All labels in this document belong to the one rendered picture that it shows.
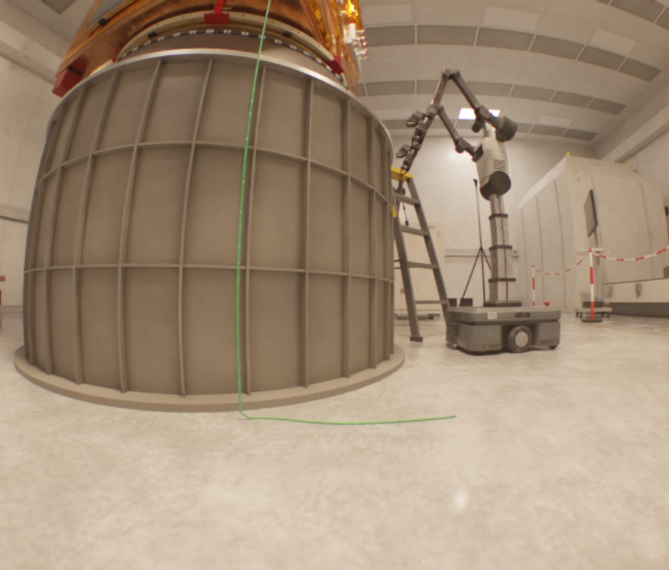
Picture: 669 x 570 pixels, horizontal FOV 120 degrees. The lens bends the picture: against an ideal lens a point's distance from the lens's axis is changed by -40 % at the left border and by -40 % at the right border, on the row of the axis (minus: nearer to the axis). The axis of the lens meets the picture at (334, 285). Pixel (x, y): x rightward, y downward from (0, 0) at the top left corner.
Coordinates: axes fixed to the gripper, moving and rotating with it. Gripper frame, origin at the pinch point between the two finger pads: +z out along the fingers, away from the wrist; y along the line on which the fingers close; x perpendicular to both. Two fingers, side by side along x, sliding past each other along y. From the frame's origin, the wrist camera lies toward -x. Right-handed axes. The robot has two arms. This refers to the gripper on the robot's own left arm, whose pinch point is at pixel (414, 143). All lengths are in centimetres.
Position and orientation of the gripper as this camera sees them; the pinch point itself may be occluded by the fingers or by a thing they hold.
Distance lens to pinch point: 193.0
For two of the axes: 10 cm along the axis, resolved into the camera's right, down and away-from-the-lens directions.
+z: -5.0, 8.6, -0.2
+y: -0.4, -0.5, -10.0
